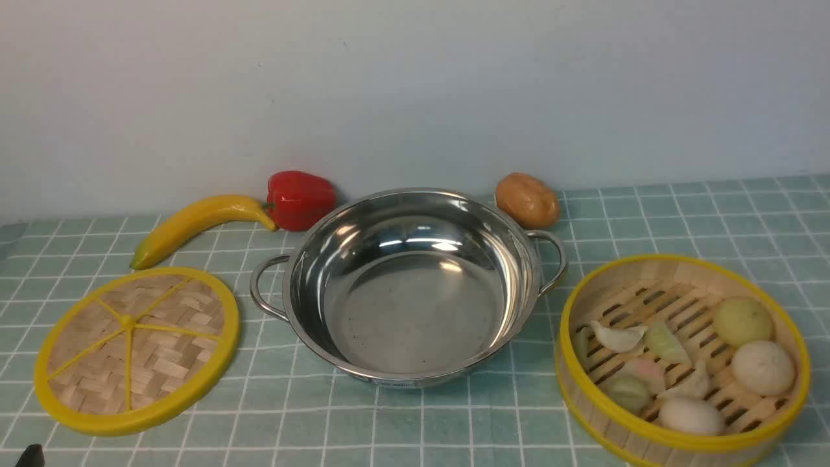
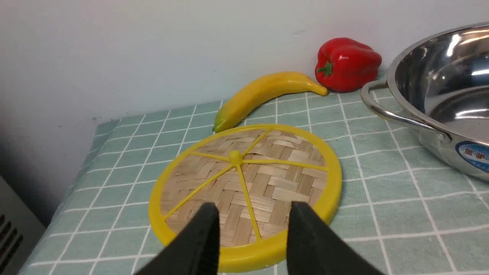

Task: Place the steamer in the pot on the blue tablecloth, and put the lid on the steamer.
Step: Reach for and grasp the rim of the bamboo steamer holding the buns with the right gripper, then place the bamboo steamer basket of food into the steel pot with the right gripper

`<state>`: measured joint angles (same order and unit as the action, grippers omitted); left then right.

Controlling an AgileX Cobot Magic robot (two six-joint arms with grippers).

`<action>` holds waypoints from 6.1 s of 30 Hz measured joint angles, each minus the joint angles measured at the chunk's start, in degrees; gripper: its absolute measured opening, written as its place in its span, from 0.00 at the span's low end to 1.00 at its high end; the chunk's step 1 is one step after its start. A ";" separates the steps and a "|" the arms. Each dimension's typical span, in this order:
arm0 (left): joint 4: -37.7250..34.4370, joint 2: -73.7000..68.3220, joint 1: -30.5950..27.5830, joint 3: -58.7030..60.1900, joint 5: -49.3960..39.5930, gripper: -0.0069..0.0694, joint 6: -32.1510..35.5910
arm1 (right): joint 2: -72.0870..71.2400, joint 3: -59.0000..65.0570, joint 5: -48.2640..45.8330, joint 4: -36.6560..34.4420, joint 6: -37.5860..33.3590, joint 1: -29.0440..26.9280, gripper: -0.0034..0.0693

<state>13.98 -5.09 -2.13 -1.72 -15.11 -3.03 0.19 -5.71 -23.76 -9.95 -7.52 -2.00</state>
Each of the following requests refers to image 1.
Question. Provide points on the light green dumpling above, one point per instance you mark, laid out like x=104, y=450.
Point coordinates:
x=660, y=339

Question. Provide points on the white oval bun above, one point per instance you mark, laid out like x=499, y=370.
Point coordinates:
x=691, y=416

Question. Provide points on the white dumpling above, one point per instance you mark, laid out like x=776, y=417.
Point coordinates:
x=618, y=340

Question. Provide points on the green round dumpling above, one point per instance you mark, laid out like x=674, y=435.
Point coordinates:
x=629, y=392

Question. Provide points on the cream folded dumpling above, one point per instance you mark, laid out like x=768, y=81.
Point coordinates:
x=695, y=386

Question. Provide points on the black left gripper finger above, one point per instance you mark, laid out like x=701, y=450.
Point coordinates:
x=32, y=457

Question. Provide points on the bamboo steamer basket yellow rim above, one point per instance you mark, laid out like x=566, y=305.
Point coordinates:
x=683, y=293

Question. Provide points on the white round bun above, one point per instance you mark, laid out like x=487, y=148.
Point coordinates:
x=763, y=367

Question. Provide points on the woven bamboo steamer lid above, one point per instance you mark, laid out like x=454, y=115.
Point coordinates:
x=137, y=352

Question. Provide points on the brown potato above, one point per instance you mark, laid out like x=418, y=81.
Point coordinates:
x=528, y=201

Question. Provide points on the yellow banana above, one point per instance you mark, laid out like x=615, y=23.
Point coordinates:
x=192, y=220

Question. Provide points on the pink dumpling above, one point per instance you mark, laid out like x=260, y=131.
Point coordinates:
x=650, y=373

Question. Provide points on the stainless steel pot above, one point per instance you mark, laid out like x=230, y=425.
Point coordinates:
x=408, y=288

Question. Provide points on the yellow-green round bun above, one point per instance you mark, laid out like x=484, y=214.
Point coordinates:
x=738, y=320

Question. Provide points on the red bell pepper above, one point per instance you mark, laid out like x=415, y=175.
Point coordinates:
x=296, y=200

